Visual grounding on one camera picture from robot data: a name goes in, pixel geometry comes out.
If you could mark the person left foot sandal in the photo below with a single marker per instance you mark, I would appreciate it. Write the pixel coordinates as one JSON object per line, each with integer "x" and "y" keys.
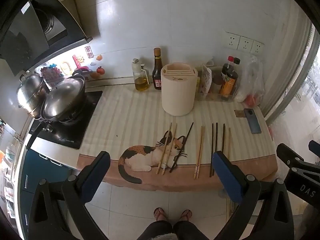
{"x": 159, "y": 214}

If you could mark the black induction cooktop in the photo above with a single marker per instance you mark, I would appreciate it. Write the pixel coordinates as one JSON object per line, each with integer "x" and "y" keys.
{"x": 71, "y": 131}

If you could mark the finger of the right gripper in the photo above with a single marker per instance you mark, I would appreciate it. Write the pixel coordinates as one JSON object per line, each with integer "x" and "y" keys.
{"x": 314, "y": 147}
{"x": 287, "y": 155}

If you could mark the white printed packet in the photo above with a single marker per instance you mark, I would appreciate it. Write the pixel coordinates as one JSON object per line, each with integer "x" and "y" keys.
{"x": 205, "y": 80}

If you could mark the steel stock pot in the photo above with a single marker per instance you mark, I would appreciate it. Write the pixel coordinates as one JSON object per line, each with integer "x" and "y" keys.
{"x": 31, "y": 94}

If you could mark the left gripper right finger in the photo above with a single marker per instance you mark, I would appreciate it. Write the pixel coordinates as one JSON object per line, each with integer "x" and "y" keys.
{"x": 241, "y": 189}

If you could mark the red cap sauce bottle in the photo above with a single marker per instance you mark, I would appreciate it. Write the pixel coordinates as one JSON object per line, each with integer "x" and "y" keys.
{"x": 226, "y": 67}

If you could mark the blue smartphone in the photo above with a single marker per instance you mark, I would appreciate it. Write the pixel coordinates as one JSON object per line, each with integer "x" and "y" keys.
{"x": 252, "y": 121}

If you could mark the person foot sandal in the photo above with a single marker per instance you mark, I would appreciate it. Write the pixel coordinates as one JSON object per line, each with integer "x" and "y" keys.
{"x": 159, "y": 214}
{"x": 186, "y": 215}

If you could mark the striped cat table mat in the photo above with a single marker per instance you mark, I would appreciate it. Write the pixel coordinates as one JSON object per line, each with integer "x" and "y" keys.
{"x": 131, "y": 126}

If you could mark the dark soy sauce bottle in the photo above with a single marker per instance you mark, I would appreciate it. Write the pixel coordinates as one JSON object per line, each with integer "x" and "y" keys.
{"x": 156, "y": 74}

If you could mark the blue cabinet drawers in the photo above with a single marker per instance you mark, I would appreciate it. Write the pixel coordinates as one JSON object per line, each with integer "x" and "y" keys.
{"x": 34, "y": 168}

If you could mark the cream utensil holder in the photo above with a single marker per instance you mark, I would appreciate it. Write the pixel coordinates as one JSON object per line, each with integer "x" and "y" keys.
{"x": 179, "y": 82}

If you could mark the triple wall socket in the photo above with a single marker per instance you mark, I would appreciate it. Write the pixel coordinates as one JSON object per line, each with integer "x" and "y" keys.
{"x": 241, "y": 43}

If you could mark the person right foot sandal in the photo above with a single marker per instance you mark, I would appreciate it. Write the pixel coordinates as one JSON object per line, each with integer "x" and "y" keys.
{"x": 186, "y": 215}

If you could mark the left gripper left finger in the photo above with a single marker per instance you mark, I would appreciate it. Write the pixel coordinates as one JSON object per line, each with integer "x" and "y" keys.
{"x": 79, "y": 190}

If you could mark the clear plastic bag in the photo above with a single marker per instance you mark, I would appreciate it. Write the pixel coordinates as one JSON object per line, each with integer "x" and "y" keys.
{"x": 252, "y": 88}

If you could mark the brown card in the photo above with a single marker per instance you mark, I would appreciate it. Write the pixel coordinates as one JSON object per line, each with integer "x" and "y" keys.
{"x": 240, "y": 113}

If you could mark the black range hood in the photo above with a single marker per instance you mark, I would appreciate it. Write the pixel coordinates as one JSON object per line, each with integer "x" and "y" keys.
{"x": 40, "y": 31}

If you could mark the glass oil dispenser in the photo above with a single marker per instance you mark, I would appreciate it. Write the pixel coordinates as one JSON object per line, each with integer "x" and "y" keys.
{"x": 140, "y": 75}

